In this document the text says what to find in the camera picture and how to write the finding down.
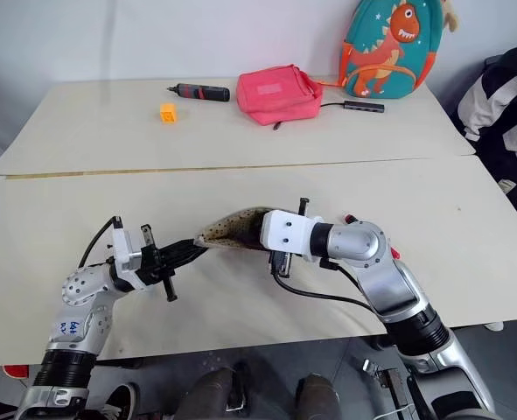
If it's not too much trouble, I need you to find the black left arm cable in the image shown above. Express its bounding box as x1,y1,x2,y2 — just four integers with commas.
77,214,124,269

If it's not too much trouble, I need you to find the red box under table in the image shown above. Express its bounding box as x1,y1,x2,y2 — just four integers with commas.
1,364,31,379

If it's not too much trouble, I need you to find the black and white jacket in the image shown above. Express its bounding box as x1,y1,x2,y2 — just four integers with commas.
455,41,517,231

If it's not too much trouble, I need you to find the metal clamp on floor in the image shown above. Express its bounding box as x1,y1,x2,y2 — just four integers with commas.
360,357,411,409

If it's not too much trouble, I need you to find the beige plush pendant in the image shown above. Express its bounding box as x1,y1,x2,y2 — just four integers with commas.
441,0,461,34

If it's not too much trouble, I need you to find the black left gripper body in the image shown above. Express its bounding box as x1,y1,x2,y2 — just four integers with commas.
135,224,179,304

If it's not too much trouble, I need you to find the red pen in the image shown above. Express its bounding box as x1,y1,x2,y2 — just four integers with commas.
343,213,401,260

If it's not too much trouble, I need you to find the black red electric screwdriver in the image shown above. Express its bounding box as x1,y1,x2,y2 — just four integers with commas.
165,81,232,103

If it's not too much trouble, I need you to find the grey checked fabric pouch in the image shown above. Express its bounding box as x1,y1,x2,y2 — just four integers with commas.
193,204,277,254

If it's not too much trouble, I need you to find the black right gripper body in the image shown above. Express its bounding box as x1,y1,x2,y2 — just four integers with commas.
267,197,311,280

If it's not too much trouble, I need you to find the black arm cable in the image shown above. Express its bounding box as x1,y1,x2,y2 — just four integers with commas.
77,214,124,269
271,257,386,319

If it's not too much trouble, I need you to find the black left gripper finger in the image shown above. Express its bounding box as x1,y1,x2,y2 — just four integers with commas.
156,237,207,261
160,247,211,270

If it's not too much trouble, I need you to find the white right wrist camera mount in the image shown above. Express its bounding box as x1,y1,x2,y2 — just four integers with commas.
259,209,325,258

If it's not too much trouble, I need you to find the pink fabric pouch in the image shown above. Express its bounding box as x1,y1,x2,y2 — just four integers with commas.
234,64,325,131

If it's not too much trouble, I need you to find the grey usb hub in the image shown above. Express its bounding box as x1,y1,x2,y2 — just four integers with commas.
319,99,386,116

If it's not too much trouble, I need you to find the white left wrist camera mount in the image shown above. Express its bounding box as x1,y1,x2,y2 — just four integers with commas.
108,226,149,293

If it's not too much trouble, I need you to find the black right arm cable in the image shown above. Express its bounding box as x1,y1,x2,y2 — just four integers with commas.
271,257,386,319

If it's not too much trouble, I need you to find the black shoe white sole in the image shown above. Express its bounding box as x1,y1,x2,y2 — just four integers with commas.
104,381,138,417

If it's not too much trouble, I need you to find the dark rounded shape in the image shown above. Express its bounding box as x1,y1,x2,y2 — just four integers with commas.
187,366,243,420
294,373,341,420

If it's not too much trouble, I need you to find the teal dinosaur backpack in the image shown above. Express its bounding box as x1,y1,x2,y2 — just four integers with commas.
315,0,444,102

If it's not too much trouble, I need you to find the small orange block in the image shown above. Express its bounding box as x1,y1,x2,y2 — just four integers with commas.
158,101,178,127

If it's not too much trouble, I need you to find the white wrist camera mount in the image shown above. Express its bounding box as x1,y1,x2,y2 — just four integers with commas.
108,226,149,293
259,209,325,258

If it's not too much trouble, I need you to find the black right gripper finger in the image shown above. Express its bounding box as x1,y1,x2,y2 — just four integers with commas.
248,218,264,252

